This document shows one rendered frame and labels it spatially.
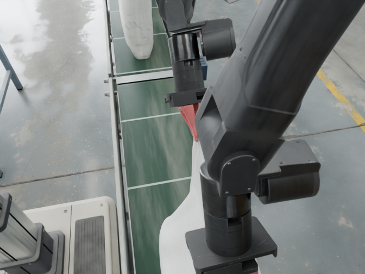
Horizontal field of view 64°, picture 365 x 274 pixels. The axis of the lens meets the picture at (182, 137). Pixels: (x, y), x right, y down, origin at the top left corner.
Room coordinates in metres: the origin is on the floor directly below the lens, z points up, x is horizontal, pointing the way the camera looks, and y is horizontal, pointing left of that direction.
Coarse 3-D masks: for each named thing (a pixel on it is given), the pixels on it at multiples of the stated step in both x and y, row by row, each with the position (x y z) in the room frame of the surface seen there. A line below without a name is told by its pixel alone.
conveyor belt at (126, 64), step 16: (112, 0) 2.52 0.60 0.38; (112, 16) 2.23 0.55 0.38; (160, 16) 2.23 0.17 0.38; (112, 32) 1.99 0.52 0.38; (160, 32) 1.99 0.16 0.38; (128, 48) 1.77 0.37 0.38; (160, 48) 1.77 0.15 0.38; (128, 64) 1.59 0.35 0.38; (144, 64) 1.59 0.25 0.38; (160, 64) 1.59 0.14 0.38; (144, 80) 1.48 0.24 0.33
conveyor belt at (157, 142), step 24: (120, 96) 1.28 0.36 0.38; (144, 96) 1.28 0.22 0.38; (144, 120) 1.08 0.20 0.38; (168, 120) 1.08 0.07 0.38; (144, 144) 0.92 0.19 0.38; (168, 144) 0.92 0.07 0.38; (192, 144) 0.92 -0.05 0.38; (144, 168) 0.77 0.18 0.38; (168, 168) 0.77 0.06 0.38; (144, 192) 0.65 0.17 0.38; (168, 192) 0.65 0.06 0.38; (144, 216) 0.53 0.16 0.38; (144, 240) 0.43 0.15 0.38; (144, 264) 0.34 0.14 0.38
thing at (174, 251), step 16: (192, 160) 0.40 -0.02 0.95; (192, 176) 0.40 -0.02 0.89; (192, 192) 0.36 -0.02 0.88; (192, 208) 0.32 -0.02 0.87; (176, 224) 0.30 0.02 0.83; (192, 224) 0.28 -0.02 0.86; (160, 240) 0.29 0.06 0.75; (176, 240) 0.26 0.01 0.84; (160, 256) 0.28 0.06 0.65; (176, 256) 0.22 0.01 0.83; (176, 272) 0.19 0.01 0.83; (192, 272) 0.18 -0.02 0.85
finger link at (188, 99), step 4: (172, 96) 0.40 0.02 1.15; (176, 96) 0.40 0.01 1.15; (180, 96) 0.40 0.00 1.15; (184, 96) 0.40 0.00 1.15; (188, 96) 0.41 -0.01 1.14; (192, 96) 0.41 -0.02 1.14; (172, 100) 0.40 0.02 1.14; (176, 100) 0.40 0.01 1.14; (180, 100) 0.40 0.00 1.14; (184, 100) 0.40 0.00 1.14; (188, 100) 0.40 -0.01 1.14; (192, 100) 0.40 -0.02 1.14; (196, 100) 0.40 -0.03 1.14; (200, 100) 0.40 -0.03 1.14; (172, 104) 0.39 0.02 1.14; (176, 104) 0.39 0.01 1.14; (180, 104) 0.39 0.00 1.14; (184, 104) 0.39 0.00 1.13; (188, 104) 0.41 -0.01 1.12; (196, 104) 0.41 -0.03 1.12; (196, 108) 0.41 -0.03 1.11; (196, 112) 0.42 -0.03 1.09
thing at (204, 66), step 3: (201, 57) 1.65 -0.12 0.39; (201, 60) 1.61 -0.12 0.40; (204, 60) 1.61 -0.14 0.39; (201, 63) 1.58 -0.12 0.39; (204, 63) 1.58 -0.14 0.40; (204, 66) 1.55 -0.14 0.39; (204, 69) 1.55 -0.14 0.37; (204, 72) 1.55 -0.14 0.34; (204, 75) 1.55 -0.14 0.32; (204, 78) 1.56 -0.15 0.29
